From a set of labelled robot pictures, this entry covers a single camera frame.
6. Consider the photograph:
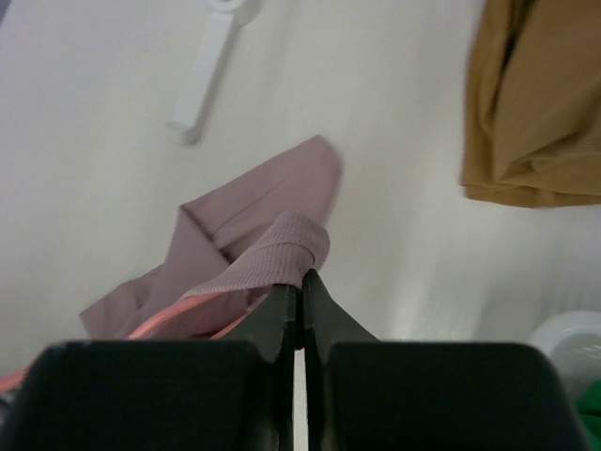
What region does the pink tank top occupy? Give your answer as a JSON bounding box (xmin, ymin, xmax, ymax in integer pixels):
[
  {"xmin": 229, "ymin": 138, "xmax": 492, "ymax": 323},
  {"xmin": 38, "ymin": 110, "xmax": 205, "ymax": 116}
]
[{"xmin": 80, "ymin": 136, "xmax": 341, "ymax": 338}]

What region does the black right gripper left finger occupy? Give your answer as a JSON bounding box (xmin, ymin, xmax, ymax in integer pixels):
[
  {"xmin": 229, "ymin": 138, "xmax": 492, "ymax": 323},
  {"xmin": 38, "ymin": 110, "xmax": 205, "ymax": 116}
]
[{"xmin": 1, "ymin": 285, "xmax": 299, "ymax": 450}]

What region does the brown tank top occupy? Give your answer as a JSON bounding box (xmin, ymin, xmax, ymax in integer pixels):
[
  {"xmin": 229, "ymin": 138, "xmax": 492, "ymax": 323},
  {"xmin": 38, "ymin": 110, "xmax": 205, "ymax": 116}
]
[{"xmin": 461, "ymin": 1, "xmax": 600, "ymax": 209}]

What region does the pink hanger with pink top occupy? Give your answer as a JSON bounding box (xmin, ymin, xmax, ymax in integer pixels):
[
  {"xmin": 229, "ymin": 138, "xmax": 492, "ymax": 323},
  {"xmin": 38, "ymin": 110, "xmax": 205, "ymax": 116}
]
[{"xmin": 0, "ymin": 295, "xmax": 254, "ymax": 396}]

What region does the white clothes rack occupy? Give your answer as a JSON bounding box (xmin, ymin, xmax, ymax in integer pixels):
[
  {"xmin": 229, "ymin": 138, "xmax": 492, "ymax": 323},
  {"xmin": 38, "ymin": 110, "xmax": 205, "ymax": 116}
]
[{"xmin": 166, "ymin": 0, "xmax": 260, "ymax": 145}]

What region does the white plastic basket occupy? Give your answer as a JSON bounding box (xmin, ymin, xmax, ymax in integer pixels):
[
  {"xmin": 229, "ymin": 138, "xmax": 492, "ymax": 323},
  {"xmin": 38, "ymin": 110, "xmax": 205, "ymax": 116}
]
[{"xmin": 530, "ymin": 311, "xmax": 600, "ymax": 400}]

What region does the green tank top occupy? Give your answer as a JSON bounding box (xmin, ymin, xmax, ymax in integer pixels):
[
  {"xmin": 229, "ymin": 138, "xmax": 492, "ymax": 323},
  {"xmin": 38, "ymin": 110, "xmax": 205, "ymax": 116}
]
[{"xmin": 577, "ymin": 380, "xmax": 601, "ymax": 417}]

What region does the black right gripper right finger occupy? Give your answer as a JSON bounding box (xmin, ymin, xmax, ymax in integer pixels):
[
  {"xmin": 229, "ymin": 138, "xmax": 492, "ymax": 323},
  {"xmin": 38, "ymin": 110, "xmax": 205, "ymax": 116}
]
[{"xmin": 302, "ymin": 272, "xmax": 592, "ymax": 450}]

